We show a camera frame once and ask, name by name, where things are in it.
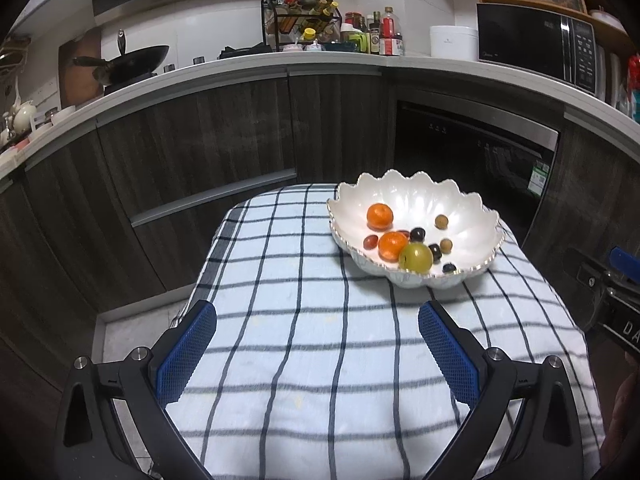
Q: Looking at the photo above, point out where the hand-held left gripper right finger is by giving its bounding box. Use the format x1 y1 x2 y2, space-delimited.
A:
417 300 583 480

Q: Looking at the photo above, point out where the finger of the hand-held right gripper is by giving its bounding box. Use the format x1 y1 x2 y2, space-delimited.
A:
564 249 612 293
609 246 640 285

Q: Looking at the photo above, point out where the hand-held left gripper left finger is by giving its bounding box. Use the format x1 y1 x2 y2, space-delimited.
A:
52 300 218 480

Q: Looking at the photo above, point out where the yellow-green citrus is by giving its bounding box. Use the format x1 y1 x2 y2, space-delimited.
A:
398 242 434 275

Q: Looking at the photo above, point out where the small orange mandarin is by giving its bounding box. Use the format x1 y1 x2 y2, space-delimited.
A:
378 231 410 262
366 202 394 229

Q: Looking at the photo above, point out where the white scalloped bowl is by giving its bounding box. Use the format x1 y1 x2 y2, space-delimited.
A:
327 170 507 290

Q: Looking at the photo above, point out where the white checked cloth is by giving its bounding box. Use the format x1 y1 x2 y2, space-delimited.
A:
167 182 606 480

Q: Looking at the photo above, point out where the teal plastic bag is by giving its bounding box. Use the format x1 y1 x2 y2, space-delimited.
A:
619 85 640 121

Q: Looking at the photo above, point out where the black built-in dishwasher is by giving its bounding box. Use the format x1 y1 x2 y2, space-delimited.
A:
395 100 560 231

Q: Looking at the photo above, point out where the black microwave oven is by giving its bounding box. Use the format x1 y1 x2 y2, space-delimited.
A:
476 2 598 98

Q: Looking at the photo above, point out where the white rice cooker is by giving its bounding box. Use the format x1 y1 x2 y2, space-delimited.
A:
430 25 479 61

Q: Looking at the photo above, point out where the white teapot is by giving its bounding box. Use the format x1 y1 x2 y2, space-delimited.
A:
12 101 38 131

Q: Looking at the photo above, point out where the wooden cutting board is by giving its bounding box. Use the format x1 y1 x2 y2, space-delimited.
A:
58 27 103 108

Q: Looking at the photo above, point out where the black wok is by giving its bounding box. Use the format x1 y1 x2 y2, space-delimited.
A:
72 30 171 86

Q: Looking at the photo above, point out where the red label bottle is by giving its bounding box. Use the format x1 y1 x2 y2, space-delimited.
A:
379 6 404 57

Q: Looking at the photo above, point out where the black stove burner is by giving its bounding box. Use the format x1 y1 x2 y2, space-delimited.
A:
217 45 273 61

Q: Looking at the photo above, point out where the white kitchen countertop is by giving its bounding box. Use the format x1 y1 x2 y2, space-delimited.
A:
0 52 640 181

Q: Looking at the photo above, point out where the green and white container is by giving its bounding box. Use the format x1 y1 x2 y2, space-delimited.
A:
341 30 368 53

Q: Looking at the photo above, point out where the black wire spice rack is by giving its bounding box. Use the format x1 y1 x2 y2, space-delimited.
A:
261 0 343 53

